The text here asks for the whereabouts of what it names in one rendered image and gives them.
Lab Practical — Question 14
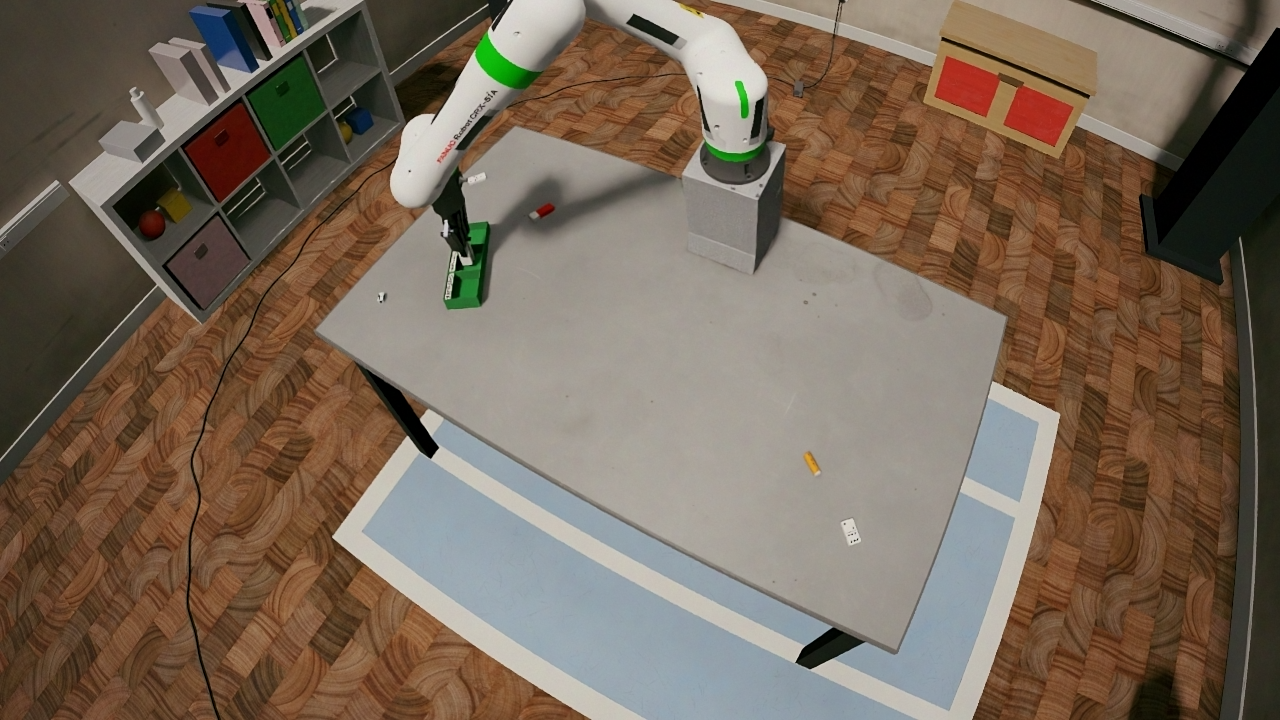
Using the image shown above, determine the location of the green bin rack with labels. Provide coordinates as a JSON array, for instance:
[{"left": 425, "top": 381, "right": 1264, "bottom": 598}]
[{"left": 443, "top": 222, "right": 492, "bottom": 310}]

